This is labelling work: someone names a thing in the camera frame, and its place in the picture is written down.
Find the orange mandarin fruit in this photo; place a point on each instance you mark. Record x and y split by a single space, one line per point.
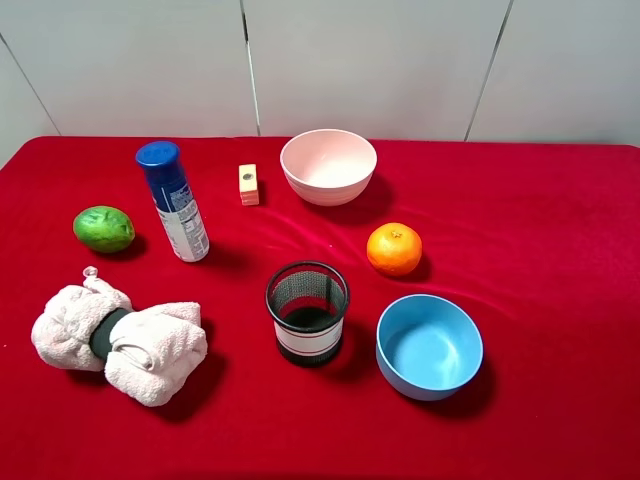
394 249

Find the black mesh pen cup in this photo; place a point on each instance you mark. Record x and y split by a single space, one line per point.
308 301

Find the pink plastic bowl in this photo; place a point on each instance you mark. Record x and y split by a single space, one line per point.
328 167

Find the small beige orange block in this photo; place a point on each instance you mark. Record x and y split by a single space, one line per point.
248 185

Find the blue capped spray can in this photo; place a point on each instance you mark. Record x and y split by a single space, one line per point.
174 200

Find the blue plastic bowl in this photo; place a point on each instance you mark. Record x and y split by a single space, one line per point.
427 347

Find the rolled pink towel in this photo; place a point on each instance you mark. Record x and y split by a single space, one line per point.
146 354

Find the green lime fruit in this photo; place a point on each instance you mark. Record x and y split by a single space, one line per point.
104 229

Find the red velvet tablecloth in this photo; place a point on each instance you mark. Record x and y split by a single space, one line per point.
539 244

